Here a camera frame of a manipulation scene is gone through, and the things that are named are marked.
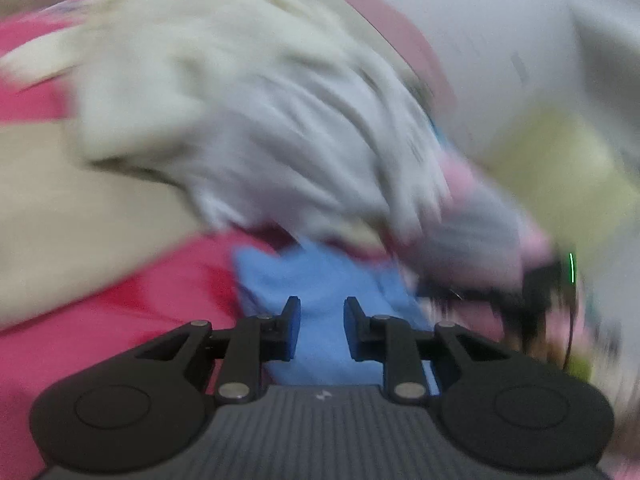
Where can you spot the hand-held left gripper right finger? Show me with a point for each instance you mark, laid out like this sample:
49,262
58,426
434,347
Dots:
352,330

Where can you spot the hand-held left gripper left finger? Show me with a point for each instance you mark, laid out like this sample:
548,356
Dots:
292,327

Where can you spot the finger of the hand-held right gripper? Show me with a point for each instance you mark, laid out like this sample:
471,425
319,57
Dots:
470,295

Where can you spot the blue shirt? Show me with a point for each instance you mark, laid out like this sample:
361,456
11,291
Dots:
325,280

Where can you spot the person's right forearm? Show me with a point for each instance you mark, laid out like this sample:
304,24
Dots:
480,235

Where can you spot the yellow green cloth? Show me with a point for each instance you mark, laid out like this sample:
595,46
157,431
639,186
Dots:
555,175

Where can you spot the teal cloth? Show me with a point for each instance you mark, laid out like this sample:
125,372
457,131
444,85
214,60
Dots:
439,135

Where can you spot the white garment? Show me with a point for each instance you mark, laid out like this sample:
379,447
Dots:
310,160

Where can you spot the pink floral blanket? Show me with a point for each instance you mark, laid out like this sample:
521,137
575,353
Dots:
100,340

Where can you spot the beige garment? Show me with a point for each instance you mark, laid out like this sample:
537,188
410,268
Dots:
75,220

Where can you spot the cream fleece garment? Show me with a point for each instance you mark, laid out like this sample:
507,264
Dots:
165,75

